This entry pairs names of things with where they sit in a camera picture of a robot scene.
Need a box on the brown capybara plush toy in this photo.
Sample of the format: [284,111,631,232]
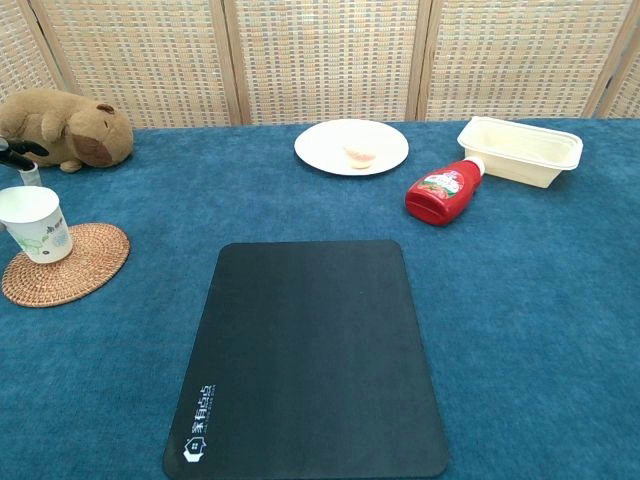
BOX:
[0,89,135,174]

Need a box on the cream rectangular food container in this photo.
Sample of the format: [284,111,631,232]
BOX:
[456,115,585,190]

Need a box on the blue table cloth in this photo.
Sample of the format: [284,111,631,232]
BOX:
[0,117,640,480]

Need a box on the woven bamboo folding screen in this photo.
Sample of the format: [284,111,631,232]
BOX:
[0,0,640,132]

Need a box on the black mouse pad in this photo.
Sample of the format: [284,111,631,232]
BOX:
[162,239,450,480]

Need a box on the round woven rattan coaster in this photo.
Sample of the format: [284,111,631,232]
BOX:
[1,222,132,308]

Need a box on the white round plate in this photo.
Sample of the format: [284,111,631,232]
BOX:
[293,118,412,177]

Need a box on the red ketchup bottle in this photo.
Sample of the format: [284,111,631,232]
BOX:
[404,155,487,228]

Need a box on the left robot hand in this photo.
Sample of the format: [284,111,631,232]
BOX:
[0,137,51,188]

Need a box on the white paper cup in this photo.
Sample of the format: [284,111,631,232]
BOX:
[0,185,75,264]

